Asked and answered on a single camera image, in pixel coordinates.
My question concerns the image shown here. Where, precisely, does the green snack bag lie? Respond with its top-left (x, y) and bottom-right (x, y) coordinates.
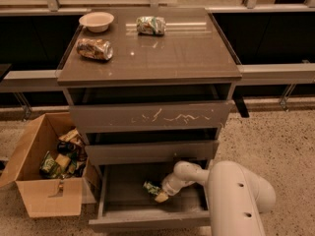
top-left (39, 151), bottom-right (62, 179)

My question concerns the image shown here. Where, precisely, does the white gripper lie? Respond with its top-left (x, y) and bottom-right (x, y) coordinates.
top-left (155, 178), bottom-right (182, 203)

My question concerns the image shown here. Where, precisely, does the grey drawer cabinet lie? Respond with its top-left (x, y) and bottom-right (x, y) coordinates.
top-left (56, 6), bottom-right (243, 169)

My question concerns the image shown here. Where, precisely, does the grey open bottom drawer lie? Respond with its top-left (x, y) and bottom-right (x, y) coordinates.
top-left (89, 162), bottom-right (211, 233)

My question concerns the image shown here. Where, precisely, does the grey top drawer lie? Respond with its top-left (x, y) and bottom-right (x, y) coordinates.
top-left (69, 100), bottom-right (231, 134)

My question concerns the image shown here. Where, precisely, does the green soda can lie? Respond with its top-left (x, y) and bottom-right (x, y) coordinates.
top-left (143, 181), bottom-right (161, 197)

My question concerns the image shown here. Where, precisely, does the brown crushed can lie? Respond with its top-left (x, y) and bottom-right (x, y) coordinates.
top-left (76, 38), bottom-right (113, 61)

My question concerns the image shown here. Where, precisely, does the grey middle drawer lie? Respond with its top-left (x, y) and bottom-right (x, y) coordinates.
top-left (86, 141), bottom-right (219, 165)

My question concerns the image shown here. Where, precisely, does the metal window railing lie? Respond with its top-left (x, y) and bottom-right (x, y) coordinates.
top-left (0, 63), bottom-right (315, 92)

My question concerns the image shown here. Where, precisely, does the tan snack packet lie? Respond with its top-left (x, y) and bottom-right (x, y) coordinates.
top-left (59, 129), bottom-right (81, 143)

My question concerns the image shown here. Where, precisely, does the white green crushed can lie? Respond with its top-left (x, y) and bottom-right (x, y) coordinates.
top-left (136, 16), bottom-right (166, 35)

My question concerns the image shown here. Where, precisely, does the white paper bowl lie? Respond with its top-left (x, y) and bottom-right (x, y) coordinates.
top-left (79, 12), bottom-right (114, 33)

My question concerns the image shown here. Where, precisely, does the dark can in box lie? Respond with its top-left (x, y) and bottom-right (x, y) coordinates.
top-left (57, 142), bottom-right (77, 154)

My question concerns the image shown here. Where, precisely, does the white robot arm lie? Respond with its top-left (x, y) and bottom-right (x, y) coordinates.
top-left (156, 161), bottom-right (276, 236)

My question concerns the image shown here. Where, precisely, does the open cardboard box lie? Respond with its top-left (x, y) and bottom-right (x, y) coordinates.
top-left (0, 112), bottom-right (100, 217)

